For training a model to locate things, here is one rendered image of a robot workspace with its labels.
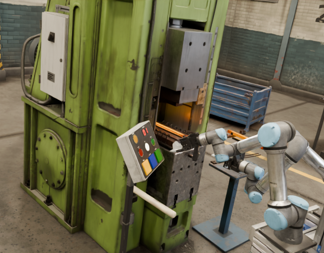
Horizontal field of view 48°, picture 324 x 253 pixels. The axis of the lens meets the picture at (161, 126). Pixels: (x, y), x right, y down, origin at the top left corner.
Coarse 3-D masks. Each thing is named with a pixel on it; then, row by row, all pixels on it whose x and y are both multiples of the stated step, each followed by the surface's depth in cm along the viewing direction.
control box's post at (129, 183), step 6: (132, 180) 229; (132, 186) 231; (126, 192) 233; (132, 192) 233; (126, 198) 234; (132, 198) 235; (126, 204) 235; (126, 210) 236; (126, 216) 237; (126, 222) 238; (126, 228) 240; (126, 234) 242; (126, 240) 245; (120, 246) 247; (126, 246) 247; (120, 252) 248
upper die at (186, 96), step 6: (162, 90) 263; (168, 90) 258; (174, 90) 254; (180, 90) 251; (186, 90) 255; (192, 90) 260; (162, 96) 264; (168, 96) 259; (174, 96) 255; (180, 96) 252; (186, 96) 257; (192, 96) 262; (180, 102) 254
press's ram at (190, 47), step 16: (176, 32) 239; (192, 32) 239; (208, 32) 254; (176, 48) 241; (192, 48) 245; (208, 48) 257; (176, 64) 243; (192, 64) 250; (176, 80) 245; (192, 80) 256
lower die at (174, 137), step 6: (156, 120) 300; (156, 126) 287; (168, 126) 290; (156, 132) 278; (162, 132) 276; (168, 132) 278; (180, 132) 281; (156, 138) 275; (162, 138) 270; (168, 138) 269; (174, 138) 268; (168, 144) 267
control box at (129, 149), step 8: (136, 128) 217; (144, 128) 223; (120, 136) 209; (128, 136) 203; (136, 136) 211; (144, 136) 220; (152, 136) 230; (120, 144) 205; (128, 144) 204; (136, 144) 209; (144, 144) 218; (152, 144) 227; (128, 152) 205; (136, 152) 206; (144, 152) 215; (152, 152) 224; (128, 160) 206; (136, 160) 205; (144, 160) 212; (128, 168) 208; (136, 168) 206; (136, 176) 208; (144, 176) 207
